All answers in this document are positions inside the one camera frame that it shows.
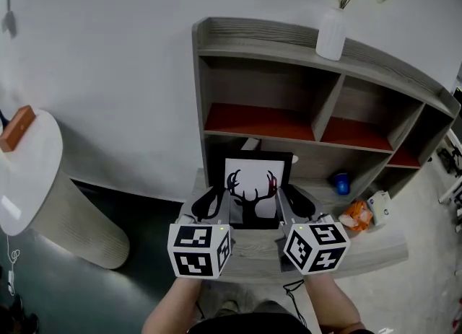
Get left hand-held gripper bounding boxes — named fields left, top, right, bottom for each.
left=167, top=186, right=236, bottom=281

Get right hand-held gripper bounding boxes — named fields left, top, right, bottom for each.
left=276, top=184, right=352, bottom=276

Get framed deer picture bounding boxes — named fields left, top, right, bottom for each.
left=209, top=150, right=294, bottom=231

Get person's left forearm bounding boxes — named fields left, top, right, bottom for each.
left=142, top=276, right=203, bottom=334

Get person's right forearm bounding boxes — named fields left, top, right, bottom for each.
left=305, top=273, right=364, bottom=333

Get grey wooden desk shelf unit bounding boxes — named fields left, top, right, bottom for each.
left=191, top=17, right=462, bottom=200

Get blue cup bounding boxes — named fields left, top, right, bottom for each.
left=332, top=170, right=351, bottom=195

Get orange snack bag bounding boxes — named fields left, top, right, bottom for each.
left=338, top=201, right=373, bottom=232

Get white tissue pack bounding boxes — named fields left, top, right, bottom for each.
left=366, top=190, right=391, bottom=227

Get person's grey trousers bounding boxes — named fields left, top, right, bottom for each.
left=197, top=281, right=292, bottom=317

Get person's black shirt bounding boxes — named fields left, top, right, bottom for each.
left=187, top=312, right=376, bottom=334

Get orange wooden box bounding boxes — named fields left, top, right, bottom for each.
left=0, top=105, right=37, bottom=154

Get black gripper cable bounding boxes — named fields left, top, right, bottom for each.
left=282, top=279, right=308, bottom=328

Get white round pedestal table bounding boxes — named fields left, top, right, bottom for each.
left=0, top=108, right=131, bottom=271

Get white cable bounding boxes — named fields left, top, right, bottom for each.
left=5, top=233, right=22, bottom=276

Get grey wall hanging fixture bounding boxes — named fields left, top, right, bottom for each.
left=1, top=0, right=18, bottom=39

